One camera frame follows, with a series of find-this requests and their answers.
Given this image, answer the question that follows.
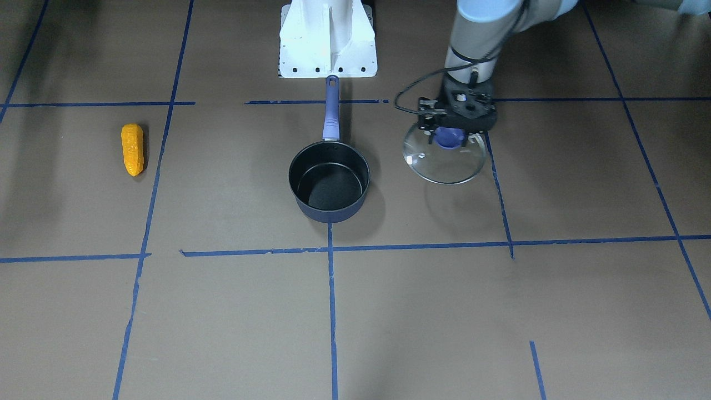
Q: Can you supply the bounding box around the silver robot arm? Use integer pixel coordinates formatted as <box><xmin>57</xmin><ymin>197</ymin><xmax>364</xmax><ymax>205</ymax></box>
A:
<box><xmin>416</xmin><ymin>1</ymin><xmax>577</xmax><ymax>148</ymax></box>

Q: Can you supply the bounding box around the white camera stand pillar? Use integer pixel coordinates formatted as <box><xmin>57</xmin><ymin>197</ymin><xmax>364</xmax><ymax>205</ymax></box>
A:
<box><xmin>278</xmin><ymin>1</ymin><xmax>378</xmax><ymax>79</ymax></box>

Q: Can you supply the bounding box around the glass pot lid blue knob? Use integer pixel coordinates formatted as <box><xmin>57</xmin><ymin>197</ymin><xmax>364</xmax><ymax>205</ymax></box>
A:
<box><xmin>402</xmin><ymin>124</ymin><xmax>488</xmax><ymax>185</ymax></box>

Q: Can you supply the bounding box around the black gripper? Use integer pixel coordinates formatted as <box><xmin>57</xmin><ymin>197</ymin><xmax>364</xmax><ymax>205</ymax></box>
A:
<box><xmin>417</xmin><ymin>75</ymin><xmax>497</xmax><ymax>146</ymax></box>

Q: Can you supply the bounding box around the dark blue saucepan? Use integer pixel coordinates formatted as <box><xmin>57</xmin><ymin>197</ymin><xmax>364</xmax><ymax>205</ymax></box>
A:
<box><xmin>288</xmin><ymin>75</ymin><xmax>371</xmax><ymax>224</ymax></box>

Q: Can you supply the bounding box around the yellow toy corn cob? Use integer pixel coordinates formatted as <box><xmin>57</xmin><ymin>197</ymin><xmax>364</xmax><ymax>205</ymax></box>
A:
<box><xmin>121</xmin><ymin>123</ymin><xmax>145</xmax><ymax>177</ymax></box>

